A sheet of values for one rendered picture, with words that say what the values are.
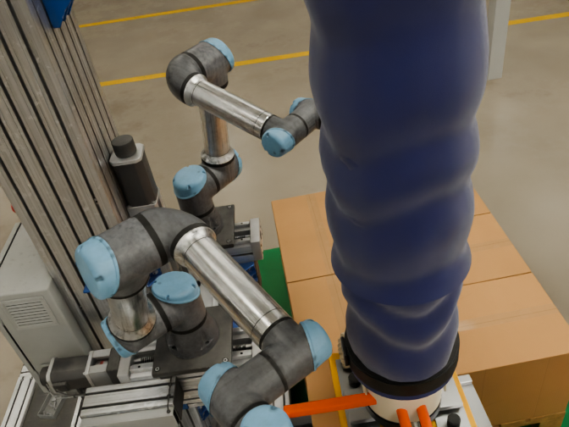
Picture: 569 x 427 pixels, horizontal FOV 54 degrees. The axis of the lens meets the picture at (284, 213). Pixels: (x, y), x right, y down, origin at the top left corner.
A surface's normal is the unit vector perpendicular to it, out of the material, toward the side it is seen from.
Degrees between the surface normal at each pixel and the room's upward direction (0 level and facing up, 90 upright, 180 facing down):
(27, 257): 0
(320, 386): 0
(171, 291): 8
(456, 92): 86
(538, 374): 90
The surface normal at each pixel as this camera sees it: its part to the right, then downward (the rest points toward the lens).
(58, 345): 0.06, 0.62
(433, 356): 0.32, 0.35
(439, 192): 0.33, 0.79
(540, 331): -0.13, -0.77
